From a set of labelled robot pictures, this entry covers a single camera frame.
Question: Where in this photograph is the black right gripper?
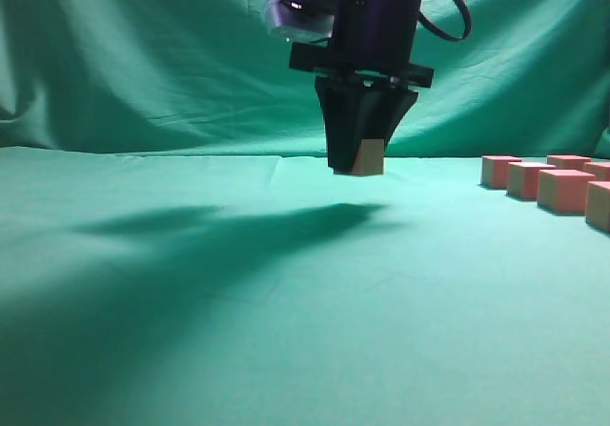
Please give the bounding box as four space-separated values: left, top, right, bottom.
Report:
289 0 434 172

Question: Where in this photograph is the right-column pink cube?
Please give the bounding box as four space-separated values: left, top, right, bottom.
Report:
582 161 610 181
546 154 591 171

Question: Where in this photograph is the green cloth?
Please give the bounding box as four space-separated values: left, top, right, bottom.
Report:
1 0 609 425

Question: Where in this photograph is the pink cube placed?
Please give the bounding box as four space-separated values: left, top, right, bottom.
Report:
334 139 385 176

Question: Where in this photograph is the left-column pink cube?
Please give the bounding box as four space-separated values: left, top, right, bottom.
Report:
480 155 522 189
506 161 556 200
537 169 595 214
585 181 610 233

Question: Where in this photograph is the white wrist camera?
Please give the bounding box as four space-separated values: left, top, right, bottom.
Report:
262 0 334 43

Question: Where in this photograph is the far right-column pink cube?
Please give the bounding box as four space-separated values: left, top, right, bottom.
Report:
546 154 591 171

